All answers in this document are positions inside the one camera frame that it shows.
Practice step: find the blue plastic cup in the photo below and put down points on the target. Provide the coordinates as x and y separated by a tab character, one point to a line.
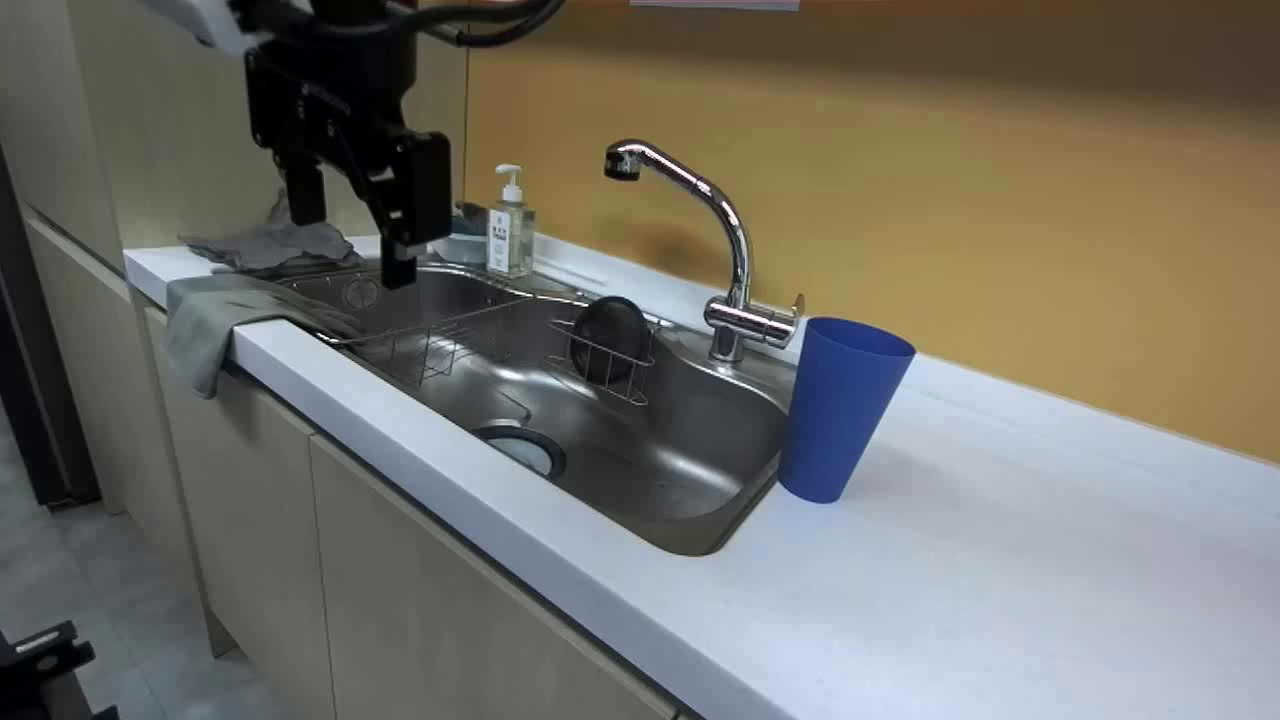
843	393

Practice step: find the black equipment corner on floor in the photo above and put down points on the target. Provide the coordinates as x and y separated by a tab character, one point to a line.
42	678

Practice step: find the stainless steel sink basin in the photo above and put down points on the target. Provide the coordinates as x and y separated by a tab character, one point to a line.
683	469

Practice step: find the beige lower cabinet doors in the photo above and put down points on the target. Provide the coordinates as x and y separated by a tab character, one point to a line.
347	600

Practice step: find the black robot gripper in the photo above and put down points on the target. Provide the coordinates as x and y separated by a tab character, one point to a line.
327	83

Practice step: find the black round sink brush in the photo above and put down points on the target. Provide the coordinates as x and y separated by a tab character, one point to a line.
608	341

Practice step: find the wire sink rack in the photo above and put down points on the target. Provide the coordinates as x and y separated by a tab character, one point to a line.
534	322

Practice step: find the clear soap pump bottle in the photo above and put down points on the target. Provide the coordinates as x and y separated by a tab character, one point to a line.
511	226

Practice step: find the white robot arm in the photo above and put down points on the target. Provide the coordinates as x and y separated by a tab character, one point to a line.
218	24

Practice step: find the grey cloth over counter edge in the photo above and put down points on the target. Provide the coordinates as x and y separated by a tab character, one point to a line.
200	322

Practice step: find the chrome kitchen faucet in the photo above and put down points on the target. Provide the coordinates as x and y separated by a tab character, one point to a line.
721	262

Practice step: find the dark grey crumpled cloth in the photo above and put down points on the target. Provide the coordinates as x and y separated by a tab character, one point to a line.
272	250

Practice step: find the sink drain strainer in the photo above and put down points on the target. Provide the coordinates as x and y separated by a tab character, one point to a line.
537	452

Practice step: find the white soap dish tray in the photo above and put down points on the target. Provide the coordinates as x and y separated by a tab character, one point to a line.
466	242

